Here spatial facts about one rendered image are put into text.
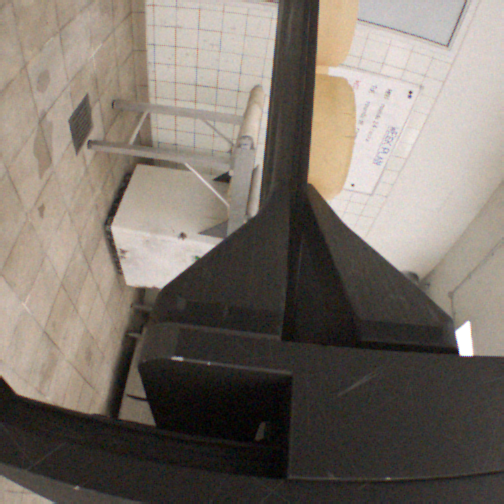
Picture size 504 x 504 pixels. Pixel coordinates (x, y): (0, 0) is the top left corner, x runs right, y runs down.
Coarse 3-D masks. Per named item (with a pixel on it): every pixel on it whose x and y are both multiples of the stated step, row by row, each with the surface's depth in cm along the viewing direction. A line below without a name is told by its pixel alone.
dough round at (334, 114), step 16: (320, 80) 14; (336, 80) 14; (320, 96) 13; (336, 96) 13; (352, 96) 14; (320, 112) 13; (336, 112) 13; (352, 112) 14; (320, 128) 13; (336, 128) 13; (352, 128) 14; (320, 144) 14; (336, 144) 14; (352, 144) 14; (320, 160) 14; (336, 160) 14; (320, 176) 14; (336, 176) 14; (320, 192) 15; (336, 192) 15
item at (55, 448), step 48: (0, 384) 5; (0, 432) 4; (48, 432) 5; (96, 432) 5; (144, 432) 5; (48, 480) 4; (96, 480) 4; (144, 480) 4; (192, 480) 4; (240, 480) 4; (288, 480) 4; (432, 480) 5; (480, 480) 4
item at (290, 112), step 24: (288, 0) 22; (312, 0) 11; (288, 24) 20; (312, 24) 11; (288, 48) 18; (312, 48) 11; (288, 72) 16; (312, 72) 11; (288, 96) 15; (312, 96) 11; (288, 120) 14; (312, 120) 12; (288, 144) 13; (264, 168) 41; (288, 168) 12; (264, 192) 34; (288, 240) 12; (288, 264) 12; (288, 288) 12; (288, 312) 12; (288, 336) 12; (264, 432) 12
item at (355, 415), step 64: (256, 256) 8; (192, 320) 6; (256, 320) 6; (192, 384) 6; (256, 384) 6; (320, 384) 5; (384, 384) 5; (448, 384) 5; (320, 448) 5; (384, 448) 5; (448, 448) 5
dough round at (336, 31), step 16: (320, 0) 13; (336, 0) 13; (352, 0) 13; (320, 16) 14; (336, 16) 14; (352, 16) 14; (320, 32) 14; (336, 32) 14; (352, 32) 14; (320, 48) 15; (336, 48) 15; (320, 64) 16; (336, 64) 16
